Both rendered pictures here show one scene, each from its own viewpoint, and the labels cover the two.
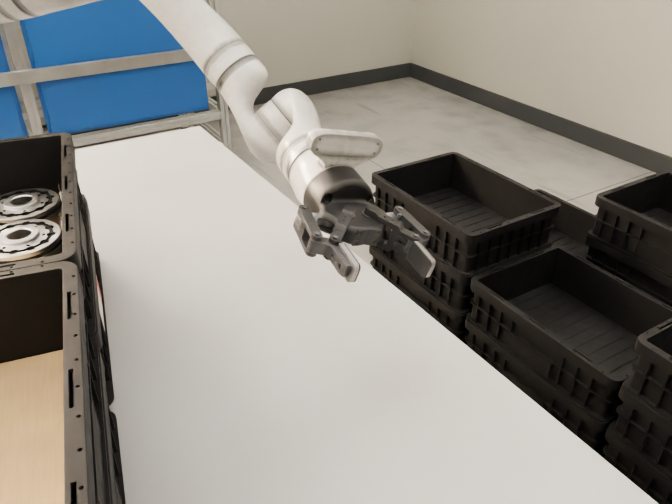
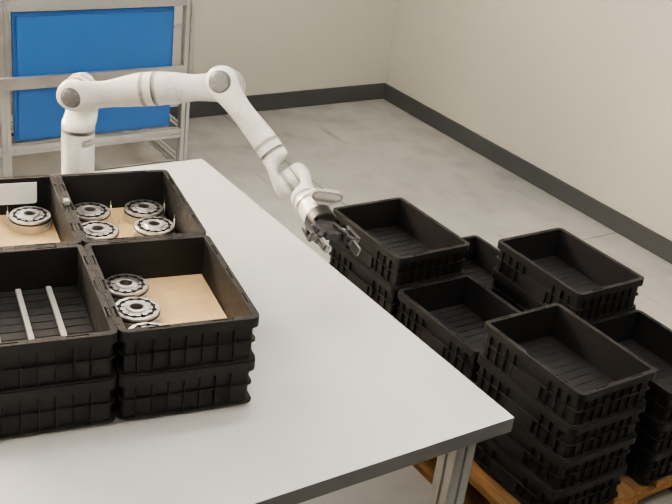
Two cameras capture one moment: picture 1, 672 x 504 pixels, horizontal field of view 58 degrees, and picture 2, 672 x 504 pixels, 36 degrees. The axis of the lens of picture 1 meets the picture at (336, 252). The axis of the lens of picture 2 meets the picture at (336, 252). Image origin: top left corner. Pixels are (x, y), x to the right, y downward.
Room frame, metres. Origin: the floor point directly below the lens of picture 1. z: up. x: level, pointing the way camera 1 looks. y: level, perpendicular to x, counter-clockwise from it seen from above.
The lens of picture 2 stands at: (-1.71, 0.15, 2.05)
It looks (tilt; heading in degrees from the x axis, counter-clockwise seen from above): 27 degrees down; 355
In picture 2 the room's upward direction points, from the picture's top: 7 degrees clockwise
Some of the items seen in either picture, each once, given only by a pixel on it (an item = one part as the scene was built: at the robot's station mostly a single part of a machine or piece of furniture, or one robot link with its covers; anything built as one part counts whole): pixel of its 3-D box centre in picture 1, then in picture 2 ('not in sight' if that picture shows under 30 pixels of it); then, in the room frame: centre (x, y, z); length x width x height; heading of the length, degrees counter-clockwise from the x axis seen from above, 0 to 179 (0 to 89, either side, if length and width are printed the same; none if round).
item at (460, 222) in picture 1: (452, 262); (390, 284); (1.40, -0.32, 0.37); 0.40 x 0.30 x 0.45; 31
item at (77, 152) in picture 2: not in sight; (77, 158); (1.02, 0.68, 0.89); 0.09 x 0.09 x 0.17; 31
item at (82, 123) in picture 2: not in sight; (78, 105); (1.02, 0.67, 1.05); 0.09 x 0.09 x 0.17; 80
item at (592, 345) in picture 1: (567, 361); (462, 356); (1.06, -0.53, 0.31); 0.40 x 0.30 x 0.34; 32
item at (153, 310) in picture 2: not in sight; (136, 309); (0.27, 0.40, 0.86); 0.10 x 0.10 x 0.01
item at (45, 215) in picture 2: not in sight; (30, 215); (0.69, 0.73, 0.86); 0.10 x 0.10 x 0.01
